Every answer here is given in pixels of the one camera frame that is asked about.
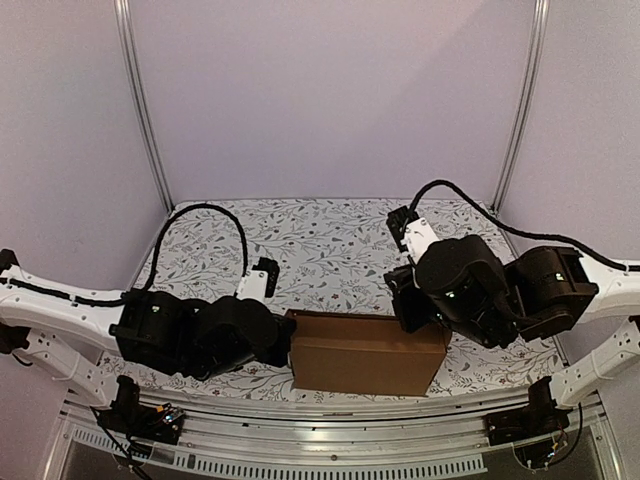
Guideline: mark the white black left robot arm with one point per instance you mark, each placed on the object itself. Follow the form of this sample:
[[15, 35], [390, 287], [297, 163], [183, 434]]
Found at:
[[193, 338]]

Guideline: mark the right rear aluminium frame post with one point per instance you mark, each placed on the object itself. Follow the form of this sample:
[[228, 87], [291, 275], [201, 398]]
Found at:
[[527, 91]]

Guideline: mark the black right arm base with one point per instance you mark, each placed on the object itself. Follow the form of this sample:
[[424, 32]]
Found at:
[[538, 417]]

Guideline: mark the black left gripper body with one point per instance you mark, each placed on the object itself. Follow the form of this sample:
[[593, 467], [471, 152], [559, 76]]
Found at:
[[279, 359]]

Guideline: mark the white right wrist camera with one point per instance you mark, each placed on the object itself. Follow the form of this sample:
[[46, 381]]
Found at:
[[412, 234]]

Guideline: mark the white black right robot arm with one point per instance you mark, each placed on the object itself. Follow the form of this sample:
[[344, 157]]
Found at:
[[461, 285]]

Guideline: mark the floral patterned table mat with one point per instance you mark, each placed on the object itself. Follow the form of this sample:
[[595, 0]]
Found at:
[[332, 255]]

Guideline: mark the front aluminium rail frame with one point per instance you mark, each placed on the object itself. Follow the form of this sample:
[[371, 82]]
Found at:
[[413, 438]]

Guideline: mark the aluminium frame post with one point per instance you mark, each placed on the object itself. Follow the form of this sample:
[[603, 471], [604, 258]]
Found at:
[[126, 34], [527, 91]]

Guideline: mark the left rear aluminium frame post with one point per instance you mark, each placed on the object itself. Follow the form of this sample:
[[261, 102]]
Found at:
[[126, 34]]

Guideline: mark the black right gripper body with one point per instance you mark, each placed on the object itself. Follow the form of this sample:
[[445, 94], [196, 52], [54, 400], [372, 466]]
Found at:
[[406, 304]]

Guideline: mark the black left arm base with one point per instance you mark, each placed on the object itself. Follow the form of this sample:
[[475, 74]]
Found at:
[[126, 414]]

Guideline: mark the brown cardboard box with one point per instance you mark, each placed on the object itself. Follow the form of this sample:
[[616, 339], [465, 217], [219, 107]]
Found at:
[[364, 354]]

